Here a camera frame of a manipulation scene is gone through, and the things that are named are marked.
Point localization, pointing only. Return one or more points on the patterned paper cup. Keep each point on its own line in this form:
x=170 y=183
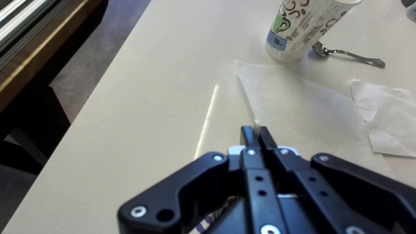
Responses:
x=303 y=30

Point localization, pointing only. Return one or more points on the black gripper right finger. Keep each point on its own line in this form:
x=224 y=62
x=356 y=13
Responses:
x=346 y=195

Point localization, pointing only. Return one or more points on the white paper napkin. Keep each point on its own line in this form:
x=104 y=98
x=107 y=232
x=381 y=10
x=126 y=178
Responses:
x=303 y=111
x=390 y=117

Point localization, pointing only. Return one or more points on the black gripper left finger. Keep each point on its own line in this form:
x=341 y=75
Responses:
x=260 y=195

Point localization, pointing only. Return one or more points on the metal spoon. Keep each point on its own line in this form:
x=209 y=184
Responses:
x=351 y=53

